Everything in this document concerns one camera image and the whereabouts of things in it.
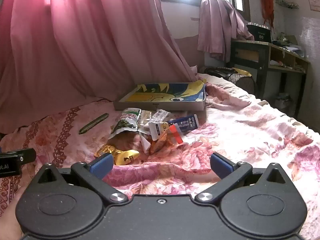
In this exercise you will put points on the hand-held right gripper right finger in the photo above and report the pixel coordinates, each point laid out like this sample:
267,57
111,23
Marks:
220,166

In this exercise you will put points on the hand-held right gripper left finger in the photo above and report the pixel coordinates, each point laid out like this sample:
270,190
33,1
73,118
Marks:
101,166

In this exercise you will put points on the gold yellow snack packet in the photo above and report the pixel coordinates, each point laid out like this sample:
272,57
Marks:
122,156

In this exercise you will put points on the thin green snack packet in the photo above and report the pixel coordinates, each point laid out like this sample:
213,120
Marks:
93,123

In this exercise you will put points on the green white snack pouch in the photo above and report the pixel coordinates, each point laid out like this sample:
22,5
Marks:
126,122

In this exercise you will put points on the red orange snack strip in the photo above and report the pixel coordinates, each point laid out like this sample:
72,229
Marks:
176,135

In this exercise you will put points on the blue white snack packet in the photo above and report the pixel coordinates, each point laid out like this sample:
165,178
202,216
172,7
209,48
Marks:
186,123

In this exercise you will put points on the orange snack packet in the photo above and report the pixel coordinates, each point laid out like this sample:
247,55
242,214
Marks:
158,143

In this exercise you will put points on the printed cardboard box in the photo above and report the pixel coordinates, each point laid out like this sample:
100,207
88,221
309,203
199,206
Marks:
162,92

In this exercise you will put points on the person's left forearm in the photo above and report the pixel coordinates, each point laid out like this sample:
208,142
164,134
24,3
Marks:
8,217

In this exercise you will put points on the floral bedsheet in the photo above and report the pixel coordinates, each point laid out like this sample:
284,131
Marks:
250,135

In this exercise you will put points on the patterned bag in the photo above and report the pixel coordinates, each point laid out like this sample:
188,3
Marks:
246,85

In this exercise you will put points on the yellow paper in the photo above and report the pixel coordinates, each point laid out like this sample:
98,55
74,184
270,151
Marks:
243,72

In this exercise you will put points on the wooden desk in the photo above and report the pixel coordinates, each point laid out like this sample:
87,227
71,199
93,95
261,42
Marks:
246,53

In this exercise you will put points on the pink curtain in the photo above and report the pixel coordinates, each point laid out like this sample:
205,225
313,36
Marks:
75,42

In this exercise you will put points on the pile of papers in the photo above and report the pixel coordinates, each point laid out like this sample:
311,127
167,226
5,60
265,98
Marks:
292,48

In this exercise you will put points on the black box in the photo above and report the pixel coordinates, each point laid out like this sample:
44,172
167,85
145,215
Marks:
260,33

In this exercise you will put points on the lilac curtain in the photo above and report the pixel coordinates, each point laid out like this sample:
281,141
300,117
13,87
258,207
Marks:
217,25

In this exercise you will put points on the red hanging decoration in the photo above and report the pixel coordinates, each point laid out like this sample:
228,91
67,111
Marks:
267,2

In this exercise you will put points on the pink wall poster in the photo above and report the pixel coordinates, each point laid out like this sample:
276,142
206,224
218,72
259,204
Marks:
314,1

